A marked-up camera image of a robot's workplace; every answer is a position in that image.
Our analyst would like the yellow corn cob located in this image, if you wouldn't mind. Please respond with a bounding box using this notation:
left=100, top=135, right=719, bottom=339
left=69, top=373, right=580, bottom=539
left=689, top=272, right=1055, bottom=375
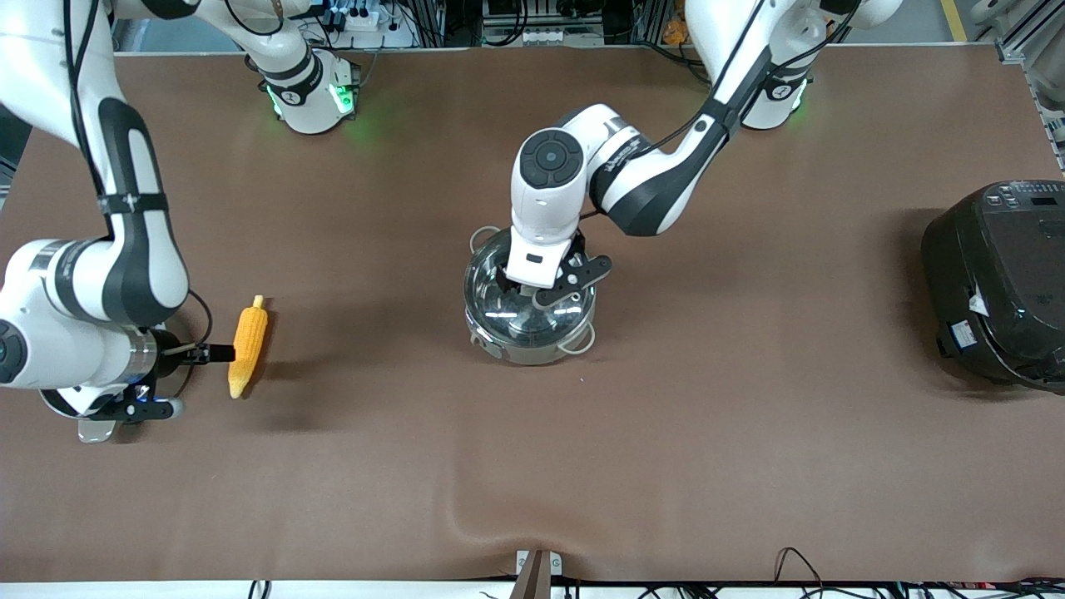
left=228, top=295, right=270, bottom=399

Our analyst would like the glass pot lid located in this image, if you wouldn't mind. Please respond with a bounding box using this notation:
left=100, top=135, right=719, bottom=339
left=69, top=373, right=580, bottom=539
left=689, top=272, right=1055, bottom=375
left=464, top=229, right=597, bottom=346

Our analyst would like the stainless steel pot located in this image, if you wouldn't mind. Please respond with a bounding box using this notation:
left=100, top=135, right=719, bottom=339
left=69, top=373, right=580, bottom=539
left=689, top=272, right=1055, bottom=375
left=464, top=226, right=599, bottom=367

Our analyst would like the brown table mat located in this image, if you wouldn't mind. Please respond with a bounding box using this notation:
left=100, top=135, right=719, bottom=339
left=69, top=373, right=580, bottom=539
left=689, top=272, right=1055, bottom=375
left=0, top=46, right=1065, bottom=583

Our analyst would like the white power strip with plugs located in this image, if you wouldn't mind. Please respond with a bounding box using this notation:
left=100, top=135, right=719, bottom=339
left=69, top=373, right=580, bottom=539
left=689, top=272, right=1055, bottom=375
left=326, top=0, right=419, bottom=48

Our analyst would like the black rice cooker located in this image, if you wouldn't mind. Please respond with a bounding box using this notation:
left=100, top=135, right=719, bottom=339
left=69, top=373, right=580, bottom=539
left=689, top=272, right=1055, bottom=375
left=921, top=179, right=1065, bottom=394

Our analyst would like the white table edge bracket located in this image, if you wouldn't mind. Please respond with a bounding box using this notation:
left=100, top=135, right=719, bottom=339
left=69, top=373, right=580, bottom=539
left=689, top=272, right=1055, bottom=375
left=514, top=549, right=565, bottom=599

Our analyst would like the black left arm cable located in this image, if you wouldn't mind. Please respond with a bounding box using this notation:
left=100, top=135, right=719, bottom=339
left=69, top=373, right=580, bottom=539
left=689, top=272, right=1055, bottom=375
left=574, top=0, right=858, bottom=221

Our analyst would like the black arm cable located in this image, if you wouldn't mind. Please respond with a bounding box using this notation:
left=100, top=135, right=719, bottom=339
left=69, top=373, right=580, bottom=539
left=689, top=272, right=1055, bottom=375
left=574, top=0, right=858, bottom=221
left=62, top=0, right=214, bottom=377

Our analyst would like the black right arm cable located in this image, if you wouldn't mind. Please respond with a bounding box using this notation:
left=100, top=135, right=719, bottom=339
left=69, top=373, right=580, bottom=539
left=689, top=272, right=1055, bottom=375
left=62, top=0, right=214, bottom=377

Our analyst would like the looped black cable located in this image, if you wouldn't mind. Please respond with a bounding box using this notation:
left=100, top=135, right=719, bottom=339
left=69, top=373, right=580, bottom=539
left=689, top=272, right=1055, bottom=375
left=774, top=547, right=826, bottom=588

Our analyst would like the bundle of black cables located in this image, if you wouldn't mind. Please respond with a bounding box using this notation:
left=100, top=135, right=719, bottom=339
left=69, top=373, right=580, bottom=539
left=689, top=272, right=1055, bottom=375
left=632, top=577, right=1065, bottom=599

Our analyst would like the aluminium frame profile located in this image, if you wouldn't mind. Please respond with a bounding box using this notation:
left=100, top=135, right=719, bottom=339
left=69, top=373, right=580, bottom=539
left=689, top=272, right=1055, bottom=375
left=994, top=25, right=1065, bottom=171

